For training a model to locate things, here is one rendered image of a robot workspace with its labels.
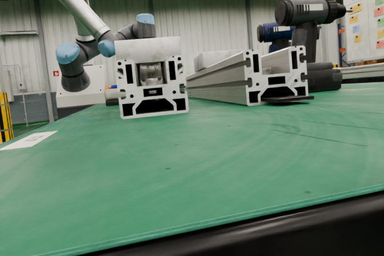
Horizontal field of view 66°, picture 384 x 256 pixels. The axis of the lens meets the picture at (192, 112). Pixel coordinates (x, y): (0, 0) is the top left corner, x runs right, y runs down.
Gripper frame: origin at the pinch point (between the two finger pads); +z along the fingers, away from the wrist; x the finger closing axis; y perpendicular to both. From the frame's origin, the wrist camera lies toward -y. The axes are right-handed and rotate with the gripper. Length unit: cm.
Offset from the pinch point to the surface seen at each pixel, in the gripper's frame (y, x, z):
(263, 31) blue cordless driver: -39, -36, -18
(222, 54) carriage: -54, -19, -10
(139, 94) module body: -86, 2, -2
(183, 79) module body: -86, -5, -4
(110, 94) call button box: -21.9, 14.9, -2.5
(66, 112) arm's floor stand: 32, 46, 4
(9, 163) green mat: -110, 9, 1
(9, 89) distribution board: 1009, 507, -58
